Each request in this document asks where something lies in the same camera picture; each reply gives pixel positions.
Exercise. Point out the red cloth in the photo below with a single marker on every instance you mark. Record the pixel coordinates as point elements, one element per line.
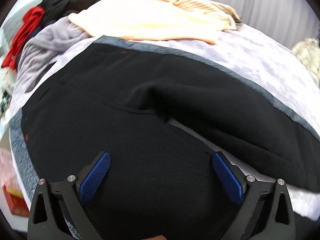
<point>27,27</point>

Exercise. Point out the small clutter of boxes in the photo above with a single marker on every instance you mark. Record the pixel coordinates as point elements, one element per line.
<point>5,100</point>

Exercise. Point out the person's left hand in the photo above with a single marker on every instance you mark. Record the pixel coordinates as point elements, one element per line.
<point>156,238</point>

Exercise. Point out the peach cloth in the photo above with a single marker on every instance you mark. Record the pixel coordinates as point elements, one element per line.
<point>140,22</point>

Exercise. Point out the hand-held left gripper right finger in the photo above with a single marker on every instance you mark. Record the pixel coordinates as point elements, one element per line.
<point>227,177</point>

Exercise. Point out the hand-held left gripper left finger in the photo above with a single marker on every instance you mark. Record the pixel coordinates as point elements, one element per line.
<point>96,177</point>

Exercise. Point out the pale grey garment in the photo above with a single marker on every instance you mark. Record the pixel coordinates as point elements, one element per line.
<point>47,42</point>

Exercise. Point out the black pants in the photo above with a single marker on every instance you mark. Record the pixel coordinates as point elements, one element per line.
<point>140,85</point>

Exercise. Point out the lavender bed cover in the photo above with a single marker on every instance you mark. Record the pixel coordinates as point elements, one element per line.
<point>250,55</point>

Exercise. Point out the red box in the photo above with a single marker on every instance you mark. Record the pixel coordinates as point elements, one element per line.
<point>16,202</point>

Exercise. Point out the black clothes pile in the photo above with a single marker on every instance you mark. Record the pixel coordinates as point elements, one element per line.
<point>65,5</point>

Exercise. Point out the grey curtain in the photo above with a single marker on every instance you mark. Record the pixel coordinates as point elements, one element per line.
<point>270,2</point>

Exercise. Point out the beige fluffy cushion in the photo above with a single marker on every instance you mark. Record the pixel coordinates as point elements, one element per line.
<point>308,55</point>

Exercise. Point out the beige striped cloth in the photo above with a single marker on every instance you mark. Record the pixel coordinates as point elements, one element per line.
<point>195,3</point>

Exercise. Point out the pink plastic bag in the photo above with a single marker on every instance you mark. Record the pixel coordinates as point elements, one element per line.
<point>7,165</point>

